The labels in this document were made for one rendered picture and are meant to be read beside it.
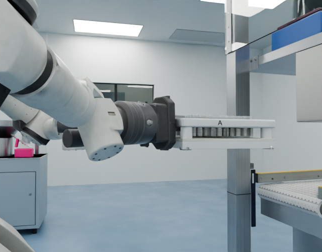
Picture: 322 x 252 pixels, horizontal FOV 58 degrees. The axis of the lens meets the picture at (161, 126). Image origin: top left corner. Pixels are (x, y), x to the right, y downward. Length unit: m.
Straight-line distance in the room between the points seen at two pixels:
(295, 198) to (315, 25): 0.49
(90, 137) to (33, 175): 2.69
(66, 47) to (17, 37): 5.74
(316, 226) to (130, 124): 0.62
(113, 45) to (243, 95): 5.17
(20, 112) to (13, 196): 2.28
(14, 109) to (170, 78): 5.30
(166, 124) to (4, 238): 0.47
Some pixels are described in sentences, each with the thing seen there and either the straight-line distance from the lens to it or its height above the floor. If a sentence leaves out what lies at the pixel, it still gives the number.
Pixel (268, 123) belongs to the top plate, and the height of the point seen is 1.03.
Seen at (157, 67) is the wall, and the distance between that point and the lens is 6.14.
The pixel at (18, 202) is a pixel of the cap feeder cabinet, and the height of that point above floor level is 0.32.
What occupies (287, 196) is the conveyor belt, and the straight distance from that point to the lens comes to 0.99.
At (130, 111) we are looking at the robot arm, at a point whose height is 1.05.
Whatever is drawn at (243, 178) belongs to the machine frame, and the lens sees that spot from 1.07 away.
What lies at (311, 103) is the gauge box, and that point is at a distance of 0.88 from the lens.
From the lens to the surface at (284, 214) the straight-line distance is 1.04.
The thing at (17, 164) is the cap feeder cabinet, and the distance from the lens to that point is 3.20.
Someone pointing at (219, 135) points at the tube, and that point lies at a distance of 0.73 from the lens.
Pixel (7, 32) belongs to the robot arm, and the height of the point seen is 1.11.
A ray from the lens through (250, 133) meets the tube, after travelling 0.77.
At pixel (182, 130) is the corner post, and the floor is 1.02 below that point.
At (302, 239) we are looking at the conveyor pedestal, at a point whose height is 0.65.
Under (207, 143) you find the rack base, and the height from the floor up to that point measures 0.99.
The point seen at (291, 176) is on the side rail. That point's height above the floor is 0.85.
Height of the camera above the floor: 1.01
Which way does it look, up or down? 1 degrees up
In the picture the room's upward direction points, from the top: straight up
